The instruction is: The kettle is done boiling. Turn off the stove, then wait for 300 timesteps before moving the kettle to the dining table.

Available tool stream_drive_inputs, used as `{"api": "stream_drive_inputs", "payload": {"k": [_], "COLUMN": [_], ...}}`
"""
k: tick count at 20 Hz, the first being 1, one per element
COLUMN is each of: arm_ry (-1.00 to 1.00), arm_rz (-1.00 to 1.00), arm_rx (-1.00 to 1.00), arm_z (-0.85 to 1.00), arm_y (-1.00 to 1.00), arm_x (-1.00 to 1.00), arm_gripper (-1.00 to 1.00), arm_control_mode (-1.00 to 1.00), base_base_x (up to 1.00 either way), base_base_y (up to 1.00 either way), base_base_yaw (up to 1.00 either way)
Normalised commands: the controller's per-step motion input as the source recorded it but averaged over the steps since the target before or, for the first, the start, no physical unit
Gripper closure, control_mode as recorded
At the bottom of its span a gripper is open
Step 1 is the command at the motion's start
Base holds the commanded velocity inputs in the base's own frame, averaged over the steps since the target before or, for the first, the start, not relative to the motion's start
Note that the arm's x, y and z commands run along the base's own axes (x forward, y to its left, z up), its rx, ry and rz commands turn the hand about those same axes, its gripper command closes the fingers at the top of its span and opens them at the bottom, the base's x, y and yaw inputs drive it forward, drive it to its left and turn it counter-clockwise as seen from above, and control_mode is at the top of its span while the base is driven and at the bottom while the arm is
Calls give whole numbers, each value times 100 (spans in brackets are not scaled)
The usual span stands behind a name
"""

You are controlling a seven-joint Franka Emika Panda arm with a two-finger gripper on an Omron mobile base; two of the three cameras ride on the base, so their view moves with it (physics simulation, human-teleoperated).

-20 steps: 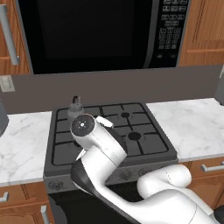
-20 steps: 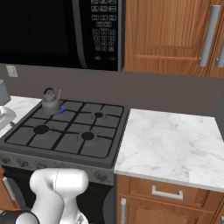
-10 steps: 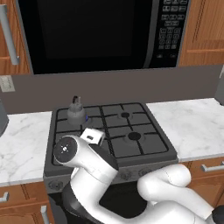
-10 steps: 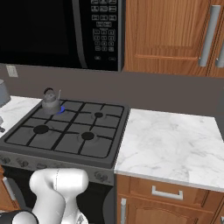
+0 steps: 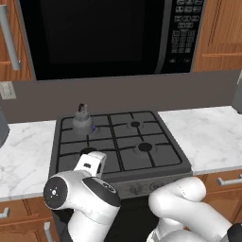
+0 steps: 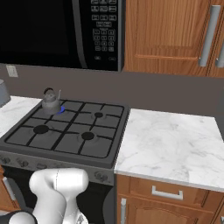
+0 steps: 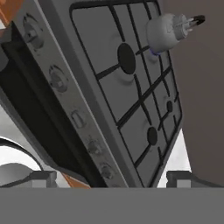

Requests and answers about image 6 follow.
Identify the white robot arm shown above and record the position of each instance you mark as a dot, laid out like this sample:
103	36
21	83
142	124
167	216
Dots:
55	186

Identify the grey metal kettle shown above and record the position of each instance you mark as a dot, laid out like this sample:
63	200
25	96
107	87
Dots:
50	103

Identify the wooden base cupboard door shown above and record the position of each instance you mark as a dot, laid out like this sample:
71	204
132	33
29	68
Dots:
6	198
157	213
219	215

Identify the black oven door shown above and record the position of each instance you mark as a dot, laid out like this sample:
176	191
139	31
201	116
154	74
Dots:
97	201

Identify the blue burner flame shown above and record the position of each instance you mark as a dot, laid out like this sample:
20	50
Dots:
61	110

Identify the grey rounded appliance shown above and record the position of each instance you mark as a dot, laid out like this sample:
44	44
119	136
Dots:
4	93

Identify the grey gas hob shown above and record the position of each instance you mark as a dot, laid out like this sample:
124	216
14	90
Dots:
73	131

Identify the wooden wall cupboard door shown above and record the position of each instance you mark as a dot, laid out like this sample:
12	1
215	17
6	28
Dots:
218	29
166	35

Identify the grey stove knob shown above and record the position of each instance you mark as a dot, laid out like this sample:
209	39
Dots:
41	166
5	160
22	163
101	176

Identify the wooden drawer front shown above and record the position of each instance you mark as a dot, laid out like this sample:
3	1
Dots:
198	195

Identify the white wall socket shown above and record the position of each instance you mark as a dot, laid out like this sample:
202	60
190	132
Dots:
12	71

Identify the black microwave oven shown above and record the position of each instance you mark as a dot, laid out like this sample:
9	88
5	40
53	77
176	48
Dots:
38	29

